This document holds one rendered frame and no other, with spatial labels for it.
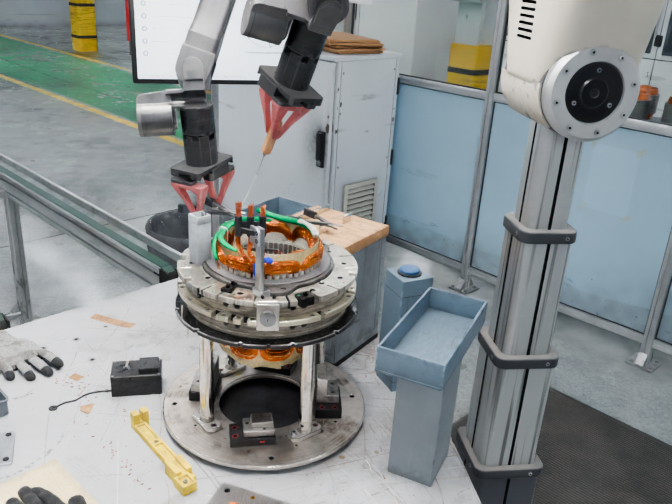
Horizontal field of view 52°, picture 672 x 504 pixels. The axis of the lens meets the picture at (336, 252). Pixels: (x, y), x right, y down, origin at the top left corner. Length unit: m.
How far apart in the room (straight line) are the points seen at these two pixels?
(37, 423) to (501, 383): 0.88
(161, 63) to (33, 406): 1.13
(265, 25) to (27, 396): 0.86
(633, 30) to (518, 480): 0.90
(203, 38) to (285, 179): 2.58
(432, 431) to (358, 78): 2.55
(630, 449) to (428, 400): 1.77
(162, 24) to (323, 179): 1.58
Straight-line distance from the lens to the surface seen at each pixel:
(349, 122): 3.52
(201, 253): 1.21
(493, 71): 3.52
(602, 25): 1.16
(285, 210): 1.68
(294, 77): 1.08
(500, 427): 1.46
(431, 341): 1.16
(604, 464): 2.73
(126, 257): 2.21
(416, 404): 1.17
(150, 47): 2.19
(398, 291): 1.36
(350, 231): 1.48
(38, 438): 1.38
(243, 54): 2.22
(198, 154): 1.21
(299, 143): 3.63
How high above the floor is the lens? 1.59
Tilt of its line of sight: 22 degrees down
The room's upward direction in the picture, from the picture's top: 4 degrees clockwise
